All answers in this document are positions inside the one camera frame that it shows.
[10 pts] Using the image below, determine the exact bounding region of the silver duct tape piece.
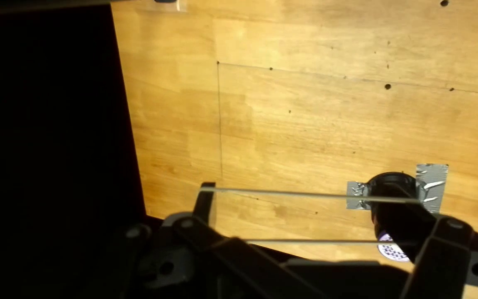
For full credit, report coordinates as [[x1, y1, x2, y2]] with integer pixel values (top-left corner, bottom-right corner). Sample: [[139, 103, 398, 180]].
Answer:
[[346, 181, 373, 211], [415, 163, 449, 215]]

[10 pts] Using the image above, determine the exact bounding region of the black cup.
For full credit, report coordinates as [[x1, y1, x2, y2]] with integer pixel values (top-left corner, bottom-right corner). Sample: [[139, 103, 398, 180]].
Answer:
[[366, 172, 421, 263]]

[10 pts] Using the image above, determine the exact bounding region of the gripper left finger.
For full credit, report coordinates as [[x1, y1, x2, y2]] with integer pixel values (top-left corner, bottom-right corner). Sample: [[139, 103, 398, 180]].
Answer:
[[123, 181, 327, 299]]

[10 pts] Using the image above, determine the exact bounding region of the thin tan rubber band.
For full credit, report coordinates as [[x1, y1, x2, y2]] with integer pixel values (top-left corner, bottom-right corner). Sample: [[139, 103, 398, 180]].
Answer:
[[199, 186, 424, 245]]

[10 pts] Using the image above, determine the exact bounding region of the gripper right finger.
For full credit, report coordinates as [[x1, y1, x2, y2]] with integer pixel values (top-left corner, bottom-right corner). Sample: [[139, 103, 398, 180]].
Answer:
[[388, 182, 478, 299]]

